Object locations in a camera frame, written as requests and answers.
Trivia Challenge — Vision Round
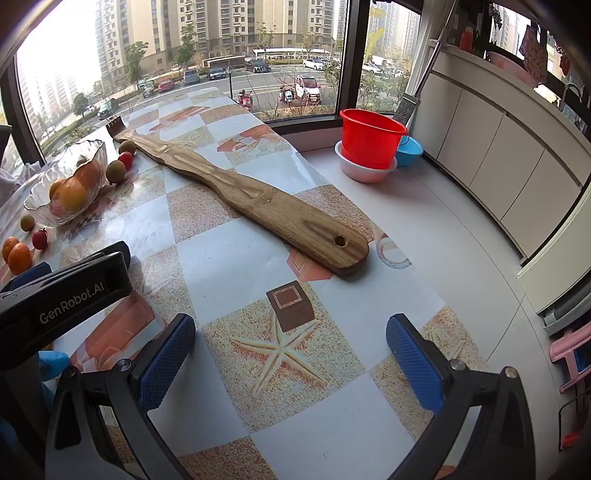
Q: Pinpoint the red cherry tomato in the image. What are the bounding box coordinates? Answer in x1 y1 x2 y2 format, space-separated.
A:
31 229 48 251

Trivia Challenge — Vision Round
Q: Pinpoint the blue gloved hand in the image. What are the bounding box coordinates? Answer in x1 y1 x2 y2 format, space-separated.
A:
38 350 71 382

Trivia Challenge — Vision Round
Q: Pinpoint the orange mandarin on table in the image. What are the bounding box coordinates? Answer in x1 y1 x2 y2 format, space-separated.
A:
8 242 32 276

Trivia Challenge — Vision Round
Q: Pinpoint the small green fruit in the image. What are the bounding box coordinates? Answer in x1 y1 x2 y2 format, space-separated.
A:
20 214 35 232

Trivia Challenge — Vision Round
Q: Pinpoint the glass fruit bowl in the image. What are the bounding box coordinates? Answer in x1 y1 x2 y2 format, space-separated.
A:
24 140 107 227

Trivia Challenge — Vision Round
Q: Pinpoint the orange in bowl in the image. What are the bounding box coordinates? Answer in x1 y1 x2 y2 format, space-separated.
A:
54 177 88 212

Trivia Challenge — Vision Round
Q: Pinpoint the green kiwi fruit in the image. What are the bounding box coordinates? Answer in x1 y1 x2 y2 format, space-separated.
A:
105 160 127 184

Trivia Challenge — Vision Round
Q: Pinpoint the red tomato near board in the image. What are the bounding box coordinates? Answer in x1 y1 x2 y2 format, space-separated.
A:
118 151 133 171

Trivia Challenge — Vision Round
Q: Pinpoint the brown kiwi near board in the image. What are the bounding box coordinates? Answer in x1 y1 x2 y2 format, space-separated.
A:
118 140 137 155

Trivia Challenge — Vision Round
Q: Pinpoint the pink plastic stool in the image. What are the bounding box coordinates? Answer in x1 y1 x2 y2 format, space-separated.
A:
549 323 590 394

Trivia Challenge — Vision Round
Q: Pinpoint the long wooden board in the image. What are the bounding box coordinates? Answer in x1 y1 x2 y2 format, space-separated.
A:
106 116 369 276

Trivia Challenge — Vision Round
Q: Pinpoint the patterned plastic tablecloth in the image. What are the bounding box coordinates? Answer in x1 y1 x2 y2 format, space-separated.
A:
0 86 491 480

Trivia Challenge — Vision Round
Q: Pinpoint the white plastic basin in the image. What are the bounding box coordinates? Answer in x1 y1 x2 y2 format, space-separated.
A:
335 141 398 184

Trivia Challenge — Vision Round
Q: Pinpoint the red plastic bucket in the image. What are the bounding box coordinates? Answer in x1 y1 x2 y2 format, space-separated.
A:
339 108 408 170

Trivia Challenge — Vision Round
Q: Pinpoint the white cabinet counter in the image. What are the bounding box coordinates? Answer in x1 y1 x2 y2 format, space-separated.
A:
412 46 590 312

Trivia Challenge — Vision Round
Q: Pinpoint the blue plastic basin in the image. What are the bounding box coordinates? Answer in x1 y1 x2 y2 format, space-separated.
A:
396 136 424 168

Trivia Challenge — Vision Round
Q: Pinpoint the metal grater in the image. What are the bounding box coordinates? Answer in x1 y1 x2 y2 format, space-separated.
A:
393 93 420 126

